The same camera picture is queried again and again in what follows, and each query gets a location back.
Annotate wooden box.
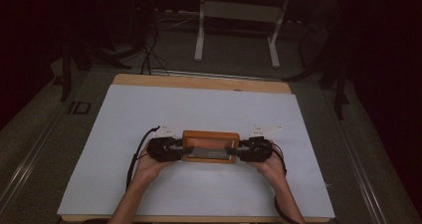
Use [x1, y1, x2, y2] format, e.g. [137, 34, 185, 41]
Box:
[181, 129, 241, 165]

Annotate person's left hand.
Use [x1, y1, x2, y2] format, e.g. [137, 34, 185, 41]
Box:
[133, 143, 173, 186]

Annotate black floor cables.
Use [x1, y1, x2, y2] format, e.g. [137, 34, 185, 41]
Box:
[130, 4, 171, 77]

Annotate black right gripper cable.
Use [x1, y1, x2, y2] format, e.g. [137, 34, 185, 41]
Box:
[271, 141, 300, 224]

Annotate metal floor rail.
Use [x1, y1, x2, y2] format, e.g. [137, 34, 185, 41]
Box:
[322, 89, 390, 224]
[0, 109, 69, 207]

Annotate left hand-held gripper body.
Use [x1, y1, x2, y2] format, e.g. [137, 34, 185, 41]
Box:
[146, 123, 184, 163]

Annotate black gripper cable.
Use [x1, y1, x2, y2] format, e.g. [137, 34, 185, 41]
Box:
[271, 141, 300, 224]
[124, 125, 161, 191]

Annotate person's right hand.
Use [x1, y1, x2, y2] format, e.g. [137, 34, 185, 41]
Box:
[253, 147, 287, 186]

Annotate black metal stand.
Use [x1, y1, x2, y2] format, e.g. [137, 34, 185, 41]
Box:
[59, 39, 132, 103]
[283, 49, 351, 121]

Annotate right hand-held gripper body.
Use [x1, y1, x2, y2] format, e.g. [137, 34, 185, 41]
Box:
[237, 123, 284, 163]

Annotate wooden table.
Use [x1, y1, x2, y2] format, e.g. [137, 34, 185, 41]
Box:
[60, 73, 333, 224]

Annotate white metal desk frame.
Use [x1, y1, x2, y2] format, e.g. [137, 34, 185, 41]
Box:
[193, 0, 294, 70]

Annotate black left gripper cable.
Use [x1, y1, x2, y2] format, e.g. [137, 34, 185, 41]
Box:
[124, 125, 161, 191]

